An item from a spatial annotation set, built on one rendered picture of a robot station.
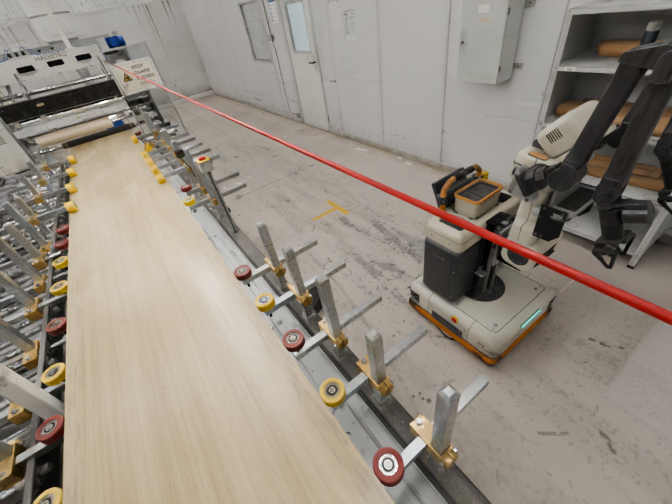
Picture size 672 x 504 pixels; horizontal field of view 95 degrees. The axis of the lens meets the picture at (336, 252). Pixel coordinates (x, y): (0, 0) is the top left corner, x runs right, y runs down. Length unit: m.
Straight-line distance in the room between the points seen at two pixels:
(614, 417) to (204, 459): 1.92
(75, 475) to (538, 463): 1.84
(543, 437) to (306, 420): 1.36
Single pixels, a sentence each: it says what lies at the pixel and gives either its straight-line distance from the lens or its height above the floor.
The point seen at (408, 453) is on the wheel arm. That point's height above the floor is 0.83.
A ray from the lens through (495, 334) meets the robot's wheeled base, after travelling 1.96.
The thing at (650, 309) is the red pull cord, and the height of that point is 1.64.
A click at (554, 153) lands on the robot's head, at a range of 1.47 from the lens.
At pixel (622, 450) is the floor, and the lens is 2.19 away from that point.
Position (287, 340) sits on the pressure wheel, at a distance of 1.18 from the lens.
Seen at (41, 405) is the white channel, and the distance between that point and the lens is 1.56.
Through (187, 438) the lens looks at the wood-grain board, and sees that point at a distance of 1.15.
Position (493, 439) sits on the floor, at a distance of 1.99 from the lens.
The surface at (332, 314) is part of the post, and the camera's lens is 1.12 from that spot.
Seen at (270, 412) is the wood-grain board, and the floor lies 0.90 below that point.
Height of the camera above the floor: 1.83
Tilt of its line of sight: 39 degrees down
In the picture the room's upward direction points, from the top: 11 degrees counter-clockwise
